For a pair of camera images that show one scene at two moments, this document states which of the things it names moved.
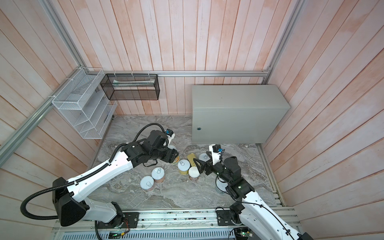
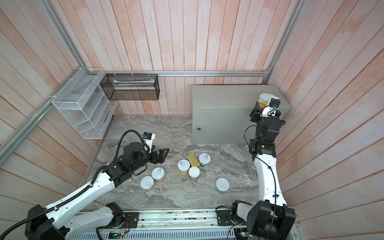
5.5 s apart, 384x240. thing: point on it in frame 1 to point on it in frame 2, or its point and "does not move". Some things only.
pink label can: (147, 183) does not move
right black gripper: (204, 165) to (256, 115)
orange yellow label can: (176, 160) to (264, 100)
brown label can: (158, 174) does not move
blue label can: (204, 157) does not move
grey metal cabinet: (236, 113) does not move
